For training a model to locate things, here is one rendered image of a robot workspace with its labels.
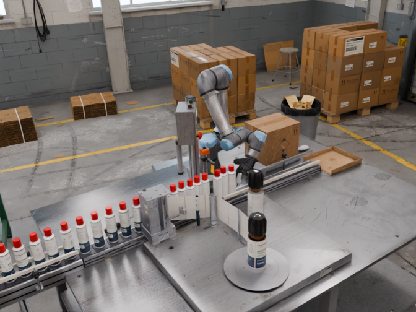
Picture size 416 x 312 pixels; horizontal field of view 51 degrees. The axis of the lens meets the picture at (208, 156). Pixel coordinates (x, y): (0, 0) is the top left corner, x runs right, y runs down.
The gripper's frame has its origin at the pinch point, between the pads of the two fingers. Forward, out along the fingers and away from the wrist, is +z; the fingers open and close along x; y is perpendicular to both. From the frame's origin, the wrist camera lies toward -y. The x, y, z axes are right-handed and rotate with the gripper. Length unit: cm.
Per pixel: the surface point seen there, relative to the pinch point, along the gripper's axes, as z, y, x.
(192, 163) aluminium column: -3.3, -11.9, -27.6
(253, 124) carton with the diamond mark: -36, -34, 26
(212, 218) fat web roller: 15.4, 20.9, -26.7
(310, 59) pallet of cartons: -137, -243, 275
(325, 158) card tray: -33, -6, 78
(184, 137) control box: -18, -1, -48
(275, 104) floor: -64, -291, 297
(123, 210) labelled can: 26, 2, -69
